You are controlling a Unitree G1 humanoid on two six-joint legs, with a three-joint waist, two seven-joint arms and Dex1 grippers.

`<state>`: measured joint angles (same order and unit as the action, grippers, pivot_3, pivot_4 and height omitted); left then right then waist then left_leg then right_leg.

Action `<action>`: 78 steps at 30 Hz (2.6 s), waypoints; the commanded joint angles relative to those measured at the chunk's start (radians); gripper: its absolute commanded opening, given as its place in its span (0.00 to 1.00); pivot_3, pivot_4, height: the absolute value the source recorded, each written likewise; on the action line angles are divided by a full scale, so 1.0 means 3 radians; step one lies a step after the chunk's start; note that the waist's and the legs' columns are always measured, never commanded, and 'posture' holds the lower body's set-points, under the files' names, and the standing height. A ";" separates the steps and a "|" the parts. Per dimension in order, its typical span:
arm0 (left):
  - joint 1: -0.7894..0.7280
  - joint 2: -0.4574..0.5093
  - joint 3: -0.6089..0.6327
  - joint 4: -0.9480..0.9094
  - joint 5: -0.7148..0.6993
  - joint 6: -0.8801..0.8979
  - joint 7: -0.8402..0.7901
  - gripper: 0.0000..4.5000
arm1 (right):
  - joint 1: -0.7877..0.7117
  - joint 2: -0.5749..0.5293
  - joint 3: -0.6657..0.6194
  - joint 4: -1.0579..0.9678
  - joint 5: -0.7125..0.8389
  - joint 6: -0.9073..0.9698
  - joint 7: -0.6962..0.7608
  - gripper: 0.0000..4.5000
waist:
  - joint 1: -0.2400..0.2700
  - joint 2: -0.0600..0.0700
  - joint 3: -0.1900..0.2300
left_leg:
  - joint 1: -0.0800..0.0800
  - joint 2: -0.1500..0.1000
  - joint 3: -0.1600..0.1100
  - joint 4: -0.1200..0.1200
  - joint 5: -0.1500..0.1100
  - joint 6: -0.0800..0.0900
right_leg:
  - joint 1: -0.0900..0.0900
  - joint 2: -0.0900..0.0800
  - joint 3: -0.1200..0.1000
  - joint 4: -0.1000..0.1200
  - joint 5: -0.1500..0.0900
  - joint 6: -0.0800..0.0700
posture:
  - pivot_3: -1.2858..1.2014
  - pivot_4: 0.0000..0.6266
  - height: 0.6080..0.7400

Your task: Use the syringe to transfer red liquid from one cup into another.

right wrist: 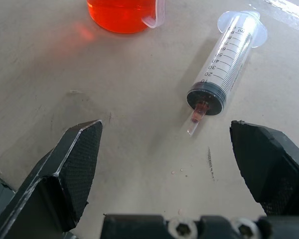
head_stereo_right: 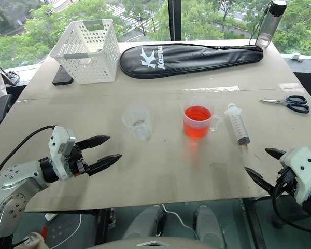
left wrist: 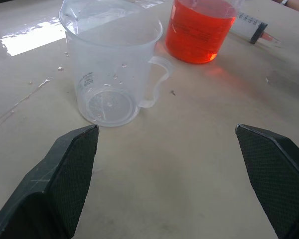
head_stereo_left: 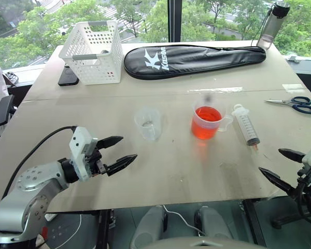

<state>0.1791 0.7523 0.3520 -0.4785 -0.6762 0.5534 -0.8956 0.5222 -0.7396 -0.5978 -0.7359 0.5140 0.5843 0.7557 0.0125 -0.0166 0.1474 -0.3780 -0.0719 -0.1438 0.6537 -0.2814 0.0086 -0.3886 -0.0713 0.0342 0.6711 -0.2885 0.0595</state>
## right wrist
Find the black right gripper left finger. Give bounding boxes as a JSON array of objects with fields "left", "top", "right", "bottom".
[{"left": 0, "top": 119, "right": 103, "bottom": 239}]

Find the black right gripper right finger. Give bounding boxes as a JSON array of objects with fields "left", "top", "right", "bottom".
[{"left": 229, "top": 120, "right": 299, "bottom": 217}]

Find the clear plastic syringe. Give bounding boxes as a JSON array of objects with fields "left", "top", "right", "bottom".
[{"left": 185, "top": 10, "right": 268, "bottom": 136}]

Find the clear adhesive tape strip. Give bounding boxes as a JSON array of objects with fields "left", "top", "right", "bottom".
[{"left": 249, "top": 0, "right": 299, "bottom": 31}]

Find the beaker of orange liquid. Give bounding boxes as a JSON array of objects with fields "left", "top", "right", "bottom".
[{"left": 86, "top": 0, "right": 165, "bottom": 34}]

